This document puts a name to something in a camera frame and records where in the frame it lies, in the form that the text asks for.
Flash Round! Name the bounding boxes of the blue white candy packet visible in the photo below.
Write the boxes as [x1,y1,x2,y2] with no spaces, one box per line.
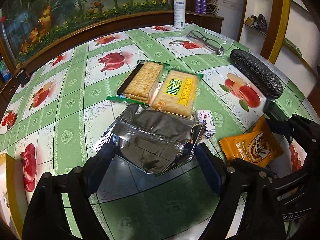
[195,110,216,139]

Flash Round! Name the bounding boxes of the flower mural glass panel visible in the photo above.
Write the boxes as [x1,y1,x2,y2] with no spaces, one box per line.
[1,0,171,63]

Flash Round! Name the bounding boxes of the white spray bottle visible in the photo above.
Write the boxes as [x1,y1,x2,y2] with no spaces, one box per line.
[174,0,185,29]

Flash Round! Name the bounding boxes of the clear cracker pack black edge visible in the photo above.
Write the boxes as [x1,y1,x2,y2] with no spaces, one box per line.
[107,60,170,106]

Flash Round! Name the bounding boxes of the silver foil snack bag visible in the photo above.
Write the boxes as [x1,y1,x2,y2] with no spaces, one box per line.
[94,104,206,176]

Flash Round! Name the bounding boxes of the black textured glasses case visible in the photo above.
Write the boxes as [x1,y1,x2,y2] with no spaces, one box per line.
[229,49,284,99]

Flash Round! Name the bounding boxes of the fruit pattern green tablecloth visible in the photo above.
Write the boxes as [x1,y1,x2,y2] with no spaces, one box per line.
[0,23,320,240]

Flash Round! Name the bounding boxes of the yellow label cracker pack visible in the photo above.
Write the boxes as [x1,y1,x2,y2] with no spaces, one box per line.
[150,68,203,119]

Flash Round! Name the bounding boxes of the small black box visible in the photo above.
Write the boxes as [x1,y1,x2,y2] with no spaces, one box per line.
[16,69,30,88]

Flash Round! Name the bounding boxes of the yellow cardboard box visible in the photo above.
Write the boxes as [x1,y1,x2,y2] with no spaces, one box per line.
[1,153,28,239]

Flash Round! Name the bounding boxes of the orange snack packet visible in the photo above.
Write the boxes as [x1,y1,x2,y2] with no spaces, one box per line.
[219,131,284,168]

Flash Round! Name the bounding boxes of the black frame eyeglasses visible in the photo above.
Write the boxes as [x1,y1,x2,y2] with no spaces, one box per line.
[188,30,224,56]

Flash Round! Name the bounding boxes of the purple cans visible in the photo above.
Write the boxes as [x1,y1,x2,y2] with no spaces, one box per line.
[195,0,207,15]

